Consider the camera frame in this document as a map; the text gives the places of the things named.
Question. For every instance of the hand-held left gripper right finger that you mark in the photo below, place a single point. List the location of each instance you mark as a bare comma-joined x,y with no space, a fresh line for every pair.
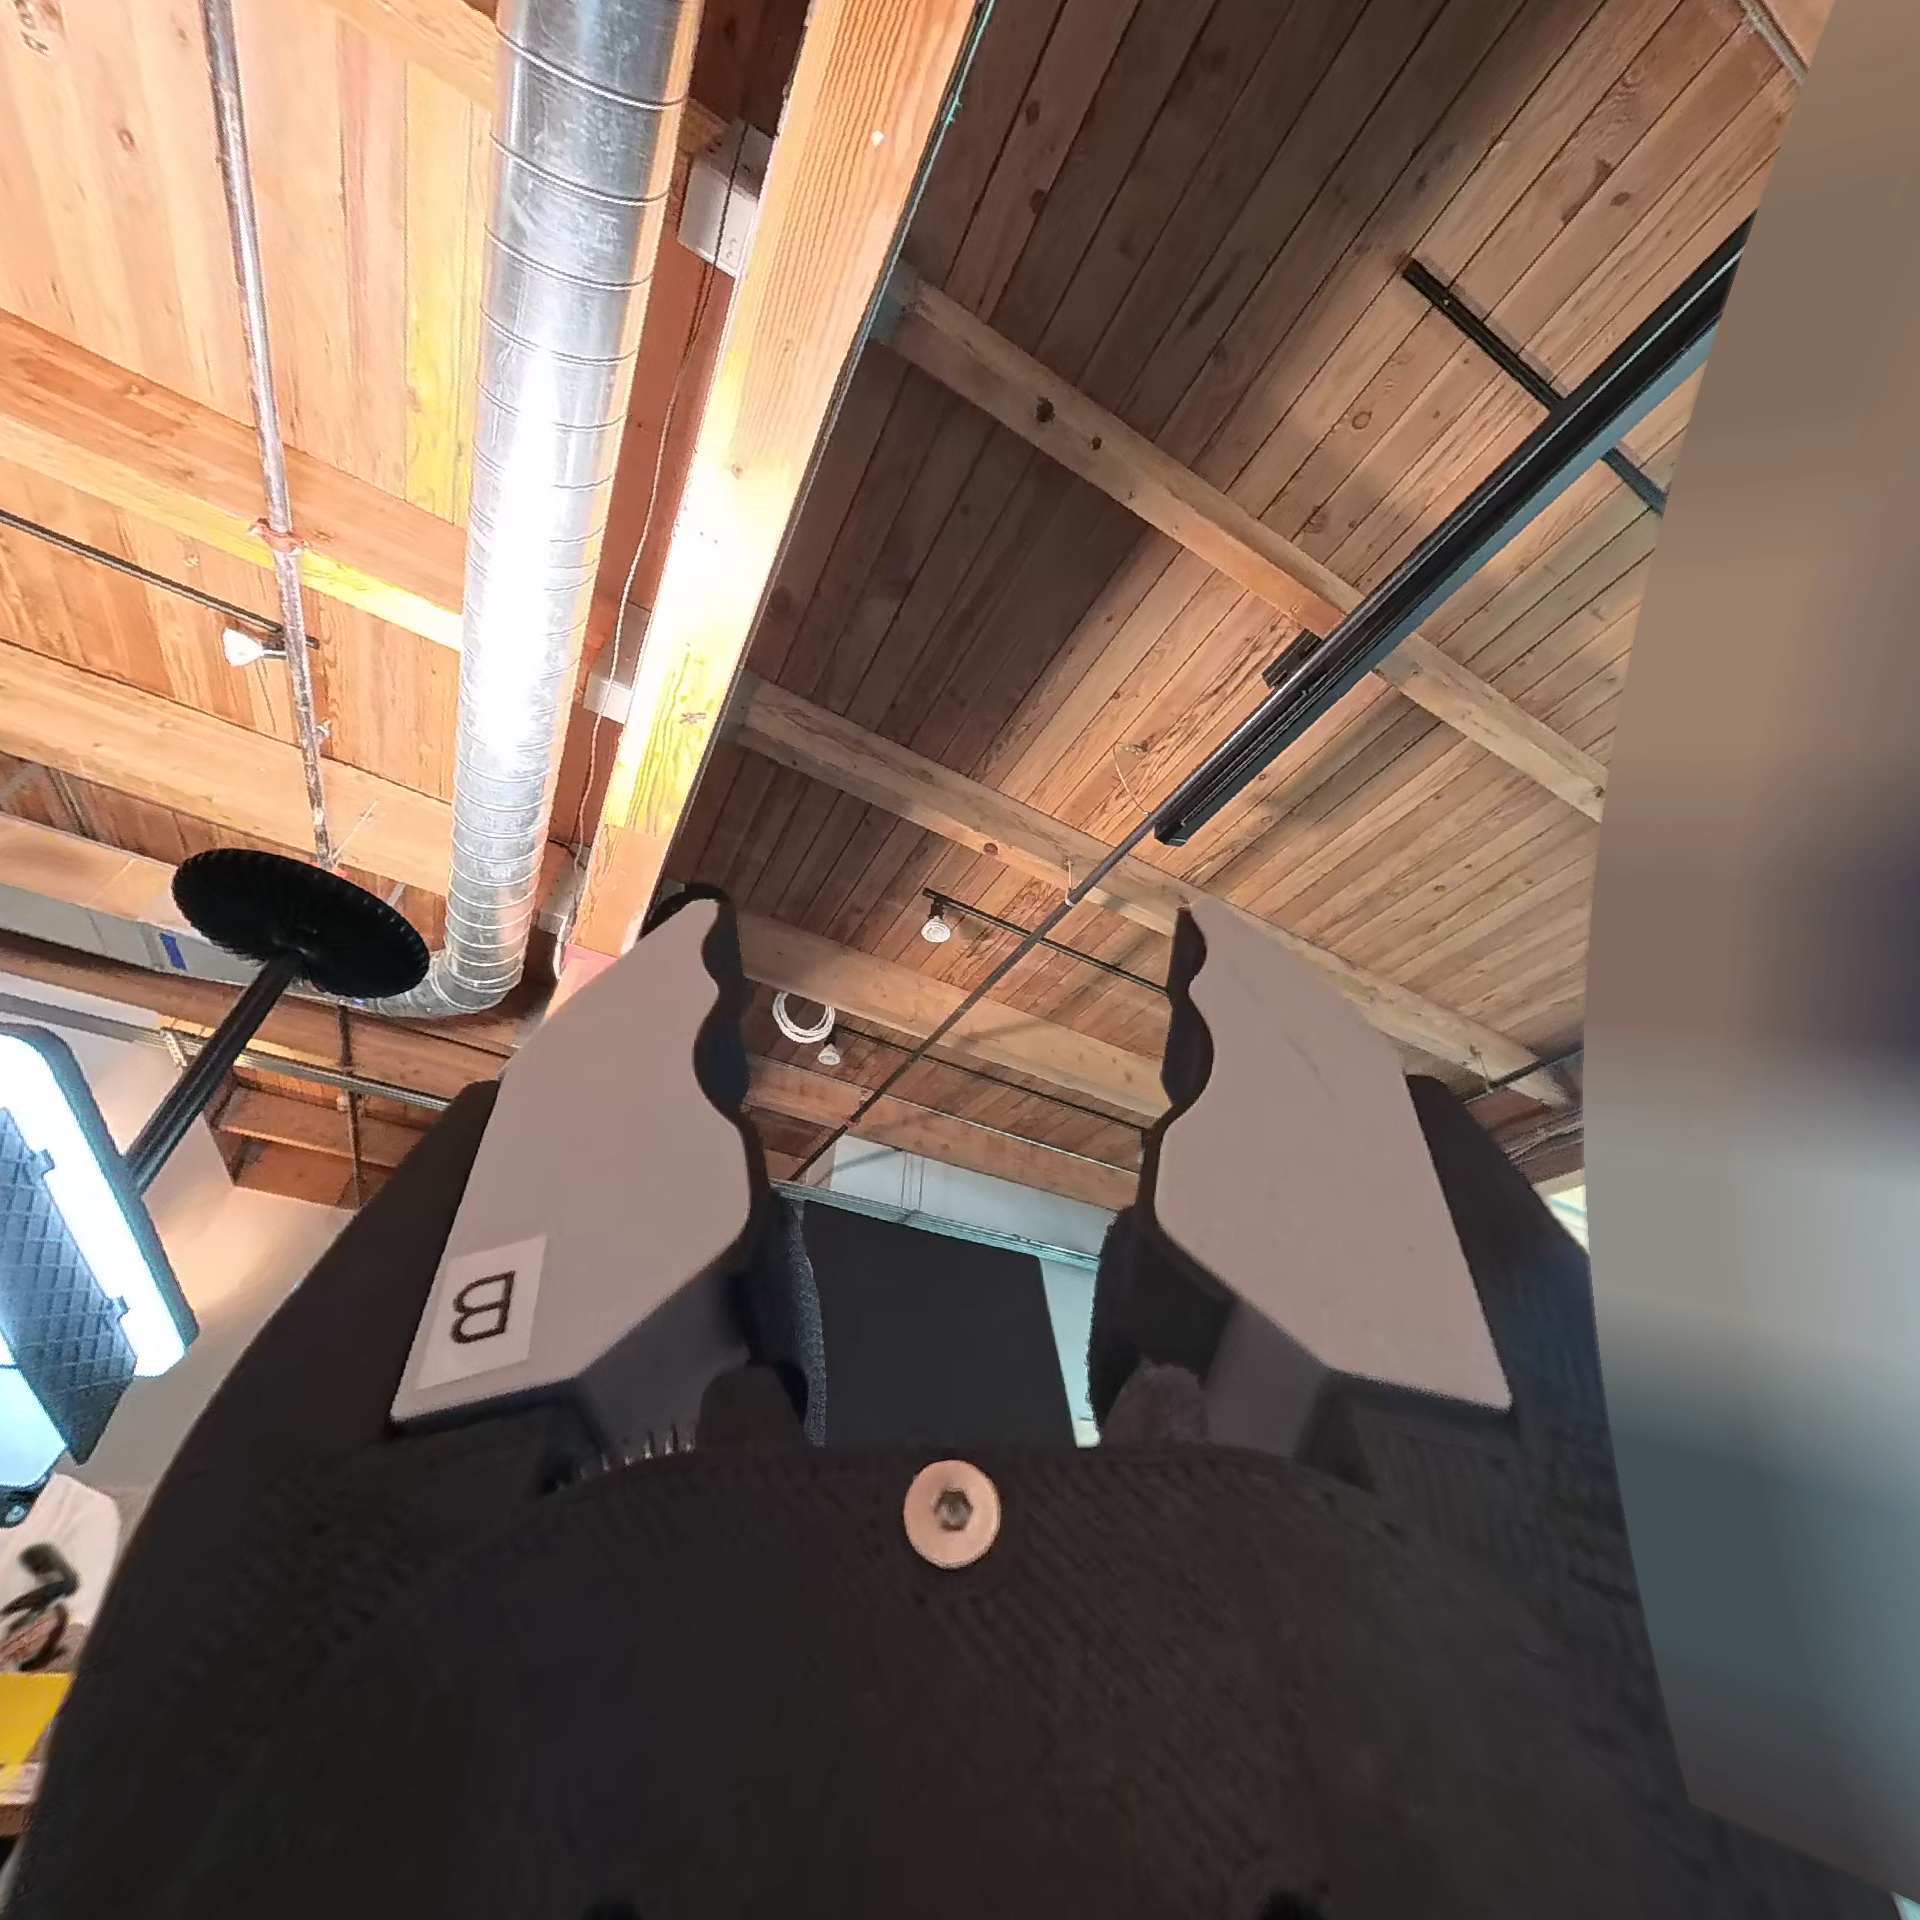
1306,1171

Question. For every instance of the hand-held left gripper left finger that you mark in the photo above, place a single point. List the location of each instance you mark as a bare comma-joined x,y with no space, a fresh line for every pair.
599,1140

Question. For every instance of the black light stand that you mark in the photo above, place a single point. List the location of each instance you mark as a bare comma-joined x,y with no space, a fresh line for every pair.
300,922

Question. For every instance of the black backdrop panel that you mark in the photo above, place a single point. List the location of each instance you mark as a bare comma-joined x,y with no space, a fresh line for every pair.
932,1320

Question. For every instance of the grey junction box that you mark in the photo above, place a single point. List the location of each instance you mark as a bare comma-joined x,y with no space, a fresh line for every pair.
723,202
613,675

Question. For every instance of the led panel light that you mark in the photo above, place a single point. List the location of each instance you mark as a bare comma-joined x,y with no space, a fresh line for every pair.
68,1276

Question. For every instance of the thin metal conduit pipe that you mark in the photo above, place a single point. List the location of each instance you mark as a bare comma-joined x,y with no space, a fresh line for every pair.
271,450

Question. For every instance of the yellow object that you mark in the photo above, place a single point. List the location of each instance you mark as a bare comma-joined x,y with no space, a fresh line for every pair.
28,1716

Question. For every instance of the long black track rail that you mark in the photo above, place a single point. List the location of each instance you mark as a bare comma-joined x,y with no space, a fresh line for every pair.
1441,579

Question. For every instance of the silver ventilation duct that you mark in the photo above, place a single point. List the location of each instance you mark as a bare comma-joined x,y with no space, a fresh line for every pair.
556,450

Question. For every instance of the short black track rail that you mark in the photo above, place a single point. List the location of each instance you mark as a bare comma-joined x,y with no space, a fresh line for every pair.
1516,369

